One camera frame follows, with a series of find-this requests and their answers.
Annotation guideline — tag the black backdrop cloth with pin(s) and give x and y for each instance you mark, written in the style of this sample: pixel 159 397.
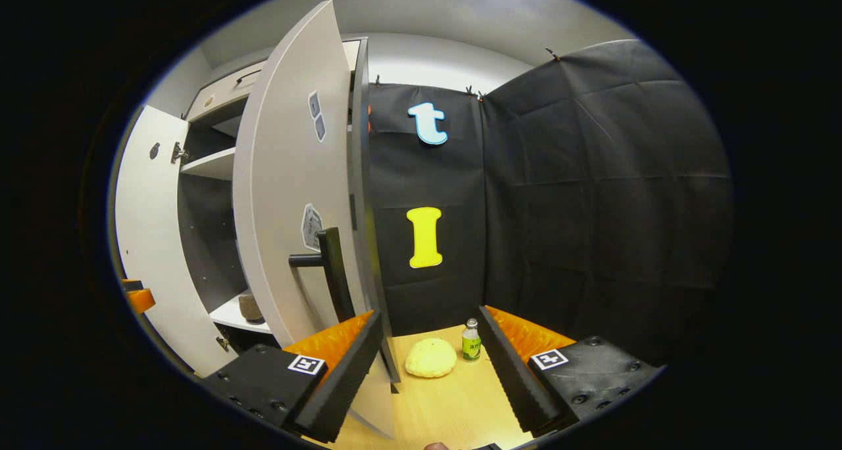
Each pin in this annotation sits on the black backdrop cloth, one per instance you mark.
pixel 592 206

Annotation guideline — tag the brown fuzzy slipper shoe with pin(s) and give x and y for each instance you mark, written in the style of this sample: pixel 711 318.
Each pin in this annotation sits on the brown fuzzy slipper shoe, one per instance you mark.
pixel 251 308

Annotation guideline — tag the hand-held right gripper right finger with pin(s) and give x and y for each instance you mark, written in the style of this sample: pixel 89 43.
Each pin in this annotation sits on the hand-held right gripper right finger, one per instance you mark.
pixel 506 371

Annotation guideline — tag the white shoe cabinet door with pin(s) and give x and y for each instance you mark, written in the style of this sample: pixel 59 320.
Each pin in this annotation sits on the white shoe cabinet door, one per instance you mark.
pixel 151 239
pixel 283 174

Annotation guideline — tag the beige cabinet drawer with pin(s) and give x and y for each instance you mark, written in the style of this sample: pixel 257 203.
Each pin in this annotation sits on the beige cabinet drawer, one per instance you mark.
pixel 223 96

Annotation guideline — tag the white shoe cabinet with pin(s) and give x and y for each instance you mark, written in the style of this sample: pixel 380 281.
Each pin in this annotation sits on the white shoe cabinet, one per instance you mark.
pixel 204 239

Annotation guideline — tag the green label bottle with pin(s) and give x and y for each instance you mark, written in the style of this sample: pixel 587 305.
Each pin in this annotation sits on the green label bottle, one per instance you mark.
pixel 471 346

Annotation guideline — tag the yellow round bun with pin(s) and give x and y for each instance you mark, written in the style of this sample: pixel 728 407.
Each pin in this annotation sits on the yellow round bun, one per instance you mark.
pixel 431 358

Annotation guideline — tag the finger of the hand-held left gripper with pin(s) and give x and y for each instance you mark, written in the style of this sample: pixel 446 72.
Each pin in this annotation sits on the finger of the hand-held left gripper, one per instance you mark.
pixel 141 300

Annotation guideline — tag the metal door hinge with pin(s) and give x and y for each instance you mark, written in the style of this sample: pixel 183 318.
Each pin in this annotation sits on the metal door hinge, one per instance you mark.
pixel 179 152
pixel 223 343

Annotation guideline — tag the white cabinet shelf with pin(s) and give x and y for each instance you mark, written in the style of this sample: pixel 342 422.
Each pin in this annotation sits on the white cabinet shelf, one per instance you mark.
pixel 227 315
pixel 214 164

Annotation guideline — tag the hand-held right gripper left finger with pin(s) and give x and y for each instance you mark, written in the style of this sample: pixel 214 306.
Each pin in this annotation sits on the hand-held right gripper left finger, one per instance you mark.
pixel 355 364

